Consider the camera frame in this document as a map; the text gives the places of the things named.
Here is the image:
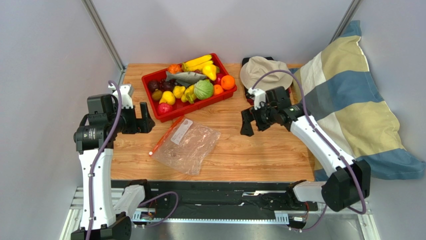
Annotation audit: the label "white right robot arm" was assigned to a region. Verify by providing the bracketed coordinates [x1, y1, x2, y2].
[240, 87, 371, 214]

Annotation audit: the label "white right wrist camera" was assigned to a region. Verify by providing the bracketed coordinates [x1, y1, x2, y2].
[247, 88, 267, 110]

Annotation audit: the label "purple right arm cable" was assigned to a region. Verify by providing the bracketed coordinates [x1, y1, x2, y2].
[251, 69, 368, 233]

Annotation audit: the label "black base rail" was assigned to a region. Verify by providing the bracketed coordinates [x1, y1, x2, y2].
[111, 179, 319, 224]

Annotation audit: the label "small orange tangerine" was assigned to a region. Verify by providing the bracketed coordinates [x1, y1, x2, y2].
[213, 84, 224, 96]

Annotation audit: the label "yellow banana in tray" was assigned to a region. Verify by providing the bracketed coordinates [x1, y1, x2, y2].
[181, 54, 214, 72]

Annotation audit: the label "grey fish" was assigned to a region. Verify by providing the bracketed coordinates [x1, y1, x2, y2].
[165, 71, 208, 88]

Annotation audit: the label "yellow lemon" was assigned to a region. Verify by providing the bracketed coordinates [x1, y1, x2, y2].
[172, 85, 186, 99]

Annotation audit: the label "orange fruit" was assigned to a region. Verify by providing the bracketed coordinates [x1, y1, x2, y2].
[220, 75, 236, 91]

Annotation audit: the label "striped pillow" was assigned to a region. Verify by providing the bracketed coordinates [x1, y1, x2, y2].
[294, 20, 426, 180]

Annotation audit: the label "yellow pear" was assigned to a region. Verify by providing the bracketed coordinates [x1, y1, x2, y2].
[202, 64, 218, 81]

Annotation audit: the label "green cabbage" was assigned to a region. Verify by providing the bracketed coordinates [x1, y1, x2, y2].
[194, 79, 214, 100]

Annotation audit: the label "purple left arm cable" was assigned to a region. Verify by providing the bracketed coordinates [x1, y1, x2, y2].
[84, 80, 180, 240]

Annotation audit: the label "beige bucket hat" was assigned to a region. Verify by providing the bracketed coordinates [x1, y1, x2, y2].
[239, 56, 293, 92]

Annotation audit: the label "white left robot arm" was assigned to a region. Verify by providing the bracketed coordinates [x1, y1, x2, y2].
[70, 94, 155, 240]

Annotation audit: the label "brown kiwi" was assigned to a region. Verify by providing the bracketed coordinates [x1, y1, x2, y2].
[151, 89, 163, 102]

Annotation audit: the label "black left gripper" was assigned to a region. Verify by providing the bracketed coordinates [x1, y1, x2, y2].
[108, 102, 155, 135]

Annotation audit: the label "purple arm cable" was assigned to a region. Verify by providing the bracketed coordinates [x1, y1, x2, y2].
[251, 69, 368, 233]
[84, 80, 180, 240]

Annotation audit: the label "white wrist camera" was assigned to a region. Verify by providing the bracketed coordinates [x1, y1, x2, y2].
[119, 84, 134, 109]
[247, 88, 267, 110]

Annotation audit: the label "red apple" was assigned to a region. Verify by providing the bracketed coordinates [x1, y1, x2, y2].
[157, 102, 173, 116]

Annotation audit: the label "orange pumpkin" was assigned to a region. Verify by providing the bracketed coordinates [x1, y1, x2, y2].
[167, 64, 183, 74]

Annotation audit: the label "dark purple grapes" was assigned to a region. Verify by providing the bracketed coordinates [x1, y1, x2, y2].
[159, 79, 177, 92]

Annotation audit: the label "clear zip top bag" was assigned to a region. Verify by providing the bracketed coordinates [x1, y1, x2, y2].
[149, 116, 221, 175]

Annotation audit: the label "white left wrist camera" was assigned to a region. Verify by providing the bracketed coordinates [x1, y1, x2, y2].
[119, 84, 134, 109]

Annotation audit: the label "dark purple mangosteen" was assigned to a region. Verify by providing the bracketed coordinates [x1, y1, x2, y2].
[147, 80, 161, 93]

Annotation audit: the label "red plastic tray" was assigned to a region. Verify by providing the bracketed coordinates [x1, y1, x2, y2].
[141, 68, 238, 123]

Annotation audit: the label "black object under hat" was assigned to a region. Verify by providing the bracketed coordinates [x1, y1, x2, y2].
[241, 56, 294, 106]

